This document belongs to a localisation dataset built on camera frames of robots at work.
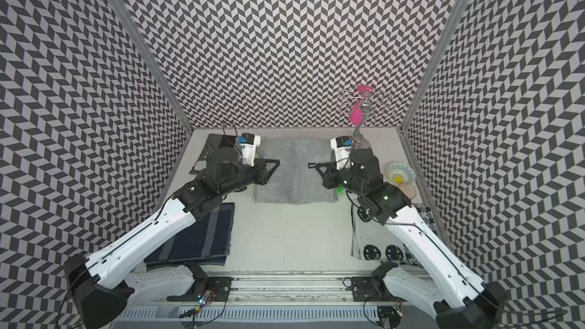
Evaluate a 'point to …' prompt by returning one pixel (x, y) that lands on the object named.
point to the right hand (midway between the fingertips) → (318, 171)
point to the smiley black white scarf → (373, 241)
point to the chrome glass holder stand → (360, 106)
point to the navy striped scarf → (206, 241)
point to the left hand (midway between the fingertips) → (279, 166)
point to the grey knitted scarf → (292, 182)
